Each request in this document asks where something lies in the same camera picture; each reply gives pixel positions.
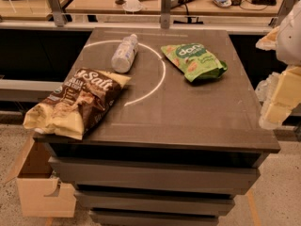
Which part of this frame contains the left metal bracket post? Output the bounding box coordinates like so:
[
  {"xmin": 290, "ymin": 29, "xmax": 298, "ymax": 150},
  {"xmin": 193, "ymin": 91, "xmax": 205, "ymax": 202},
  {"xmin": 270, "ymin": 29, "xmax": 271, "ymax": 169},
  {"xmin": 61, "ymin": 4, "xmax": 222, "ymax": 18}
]
[{"xmin": 47, "ymin": 0, "xmax": 67, "ymax": 27}]

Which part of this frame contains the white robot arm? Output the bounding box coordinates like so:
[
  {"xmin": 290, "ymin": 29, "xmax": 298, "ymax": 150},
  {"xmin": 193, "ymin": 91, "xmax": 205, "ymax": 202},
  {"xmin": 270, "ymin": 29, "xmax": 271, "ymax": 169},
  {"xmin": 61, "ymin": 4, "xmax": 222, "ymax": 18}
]
[{"xmin": 256, "ymin": 1, "xmax": 301, "ymax": 130}]

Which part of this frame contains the middle metal bracket post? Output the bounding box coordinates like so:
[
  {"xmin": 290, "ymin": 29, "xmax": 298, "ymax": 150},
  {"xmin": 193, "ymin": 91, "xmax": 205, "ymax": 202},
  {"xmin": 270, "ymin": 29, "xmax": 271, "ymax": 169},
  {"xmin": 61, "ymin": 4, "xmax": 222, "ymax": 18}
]
[{"xmin": 160, "ymin": 0, "xmax": 171, "ymax": 29}]

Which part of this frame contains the grey drawer cabinet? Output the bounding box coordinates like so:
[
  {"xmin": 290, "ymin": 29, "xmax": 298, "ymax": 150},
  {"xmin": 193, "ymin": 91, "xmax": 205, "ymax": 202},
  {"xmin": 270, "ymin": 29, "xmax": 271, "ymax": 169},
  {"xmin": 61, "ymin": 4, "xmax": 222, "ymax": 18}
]
[{"xmin": 39, "ymin": 28, "xmax": 279, "ymax": 226}]

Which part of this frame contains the metal bracket post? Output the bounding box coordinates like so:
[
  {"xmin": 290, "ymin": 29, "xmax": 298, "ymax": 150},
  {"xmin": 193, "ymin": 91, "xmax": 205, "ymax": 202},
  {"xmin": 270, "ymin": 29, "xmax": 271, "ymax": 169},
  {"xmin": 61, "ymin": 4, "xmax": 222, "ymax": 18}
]
[
  {"xmin": 47, "ymin": 0, "xmax": 67, "ymax": 27},
  {"xmin": 160, "ymin": 0, "xmax": 171, "ymax": 29},
  {"xmin": 269, "ymin": 0, "xmax": 298, "ymax": 27}
]

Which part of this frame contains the clear plastic water bottle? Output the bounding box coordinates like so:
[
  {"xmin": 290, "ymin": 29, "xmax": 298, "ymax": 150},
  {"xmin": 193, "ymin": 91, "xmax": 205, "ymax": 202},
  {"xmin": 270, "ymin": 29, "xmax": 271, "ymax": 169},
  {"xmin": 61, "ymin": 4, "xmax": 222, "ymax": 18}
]
[{"xmin": 111, "ymin": 34, "xmax": 138, "ymax": 73}]

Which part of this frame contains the round clear lid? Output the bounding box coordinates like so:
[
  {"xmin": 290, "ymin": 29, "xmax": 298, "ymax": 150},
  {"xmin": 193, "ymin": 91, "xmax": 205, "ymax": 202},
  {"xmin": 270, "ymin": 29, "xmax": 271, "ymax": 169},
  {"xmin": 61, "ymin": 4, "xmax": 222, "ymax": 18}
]
[{"xmin": 122, "ymin": 0, "xmax": 143, "ymax": 12}]

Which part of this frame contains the cardboard box on floor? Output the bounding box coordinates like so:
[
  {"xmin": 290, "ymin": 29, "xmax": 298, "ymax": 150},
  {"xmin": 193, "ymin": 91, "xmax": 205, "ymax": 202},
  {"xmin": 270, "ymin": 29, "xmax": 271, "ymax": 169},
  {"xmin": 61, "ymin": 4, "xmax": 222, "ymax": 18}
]
[{"xmin": 5, "ymin": 136, "xmax": 76, "ymax": 218}]

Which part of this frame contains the green snack bag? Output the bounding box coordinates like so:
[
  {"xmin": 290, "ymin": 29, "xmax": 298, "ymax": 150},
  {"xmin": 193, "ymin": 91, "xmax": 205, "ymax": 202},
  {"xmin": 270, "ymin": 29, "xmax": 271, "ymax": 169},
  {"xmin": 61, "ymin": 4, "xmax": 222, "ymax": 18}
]
[{"xmin": 161, "ymin": 43, "xmax": 228, "ymax": 82}]

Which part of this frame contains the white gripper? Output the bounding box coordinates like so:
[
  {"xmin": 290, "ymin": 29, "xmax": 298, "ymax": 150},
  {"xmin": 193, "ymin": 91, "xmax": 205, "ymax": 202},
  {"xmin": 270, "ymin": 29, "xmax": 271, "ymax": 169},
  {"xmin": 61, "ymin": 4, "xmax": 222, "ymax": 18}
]
[{"xmin": 255, "ymin": 26, "xmax": 301, "ymax": 130}]

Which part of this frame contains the right metal bracket post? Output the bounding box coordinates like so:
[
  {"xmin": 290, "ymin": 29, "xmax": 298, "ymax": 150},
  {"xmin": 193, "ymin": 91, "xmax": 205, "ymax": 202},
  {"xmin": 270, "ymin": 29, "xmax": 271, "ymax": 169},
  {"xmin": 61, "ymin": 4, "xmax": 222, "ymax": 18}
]
[{"xmin": 269, "ymin": 0, "xmax": 298, "ymax": 27}]

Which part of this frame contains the brown and cream chip bag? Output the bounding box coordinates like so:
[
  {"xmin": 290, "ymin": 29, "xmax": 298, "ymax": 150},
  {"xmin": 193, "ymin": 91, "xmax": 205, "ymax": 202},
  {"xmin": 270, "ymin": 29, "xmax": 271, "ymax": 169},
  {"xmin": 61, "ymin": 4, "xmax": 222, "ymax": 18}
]
[{"xmin": 24, "ymin": 68, "xmax": 130, "ymax": 140}]

